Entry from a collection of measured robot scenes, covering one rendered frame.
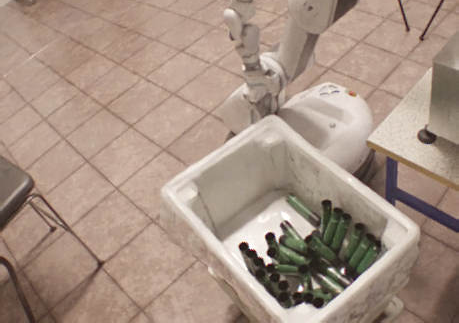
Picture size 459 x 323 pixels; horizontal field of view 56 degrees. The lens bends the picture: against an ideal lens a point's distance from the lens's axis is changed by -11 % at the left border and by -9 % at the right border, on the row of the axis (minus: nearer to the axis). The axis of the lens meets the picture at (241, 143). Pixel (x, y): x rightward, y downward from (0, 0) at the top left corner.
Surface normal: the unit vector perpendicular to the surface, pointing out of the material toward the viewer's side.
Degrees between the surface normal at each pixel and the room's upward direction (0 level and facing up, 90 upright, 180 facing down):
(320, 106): 73
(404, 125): 0
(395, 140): 0
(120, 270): 0
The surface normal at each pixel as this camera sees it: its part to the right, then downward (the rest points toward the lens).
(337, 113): -0.70, 0.39
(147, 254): -0.21, -0.70
